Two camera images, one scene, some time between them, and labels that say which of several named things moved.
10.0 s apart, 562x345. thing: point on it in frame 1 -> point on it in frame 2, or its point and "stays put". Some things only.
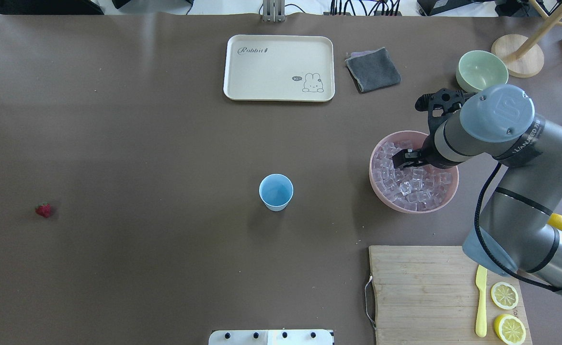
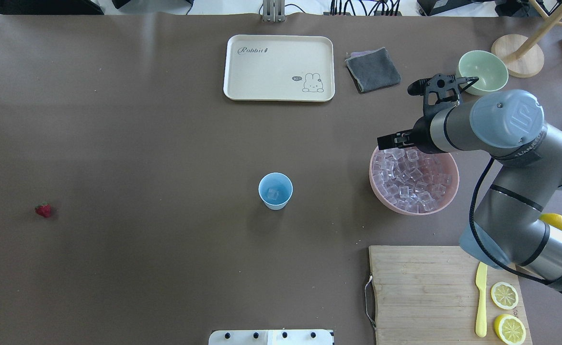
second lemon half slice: (510, 329) stays put
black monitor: (46, 7) stays put
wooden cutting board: (427, 295) stays put
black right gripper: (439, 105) -> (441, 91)
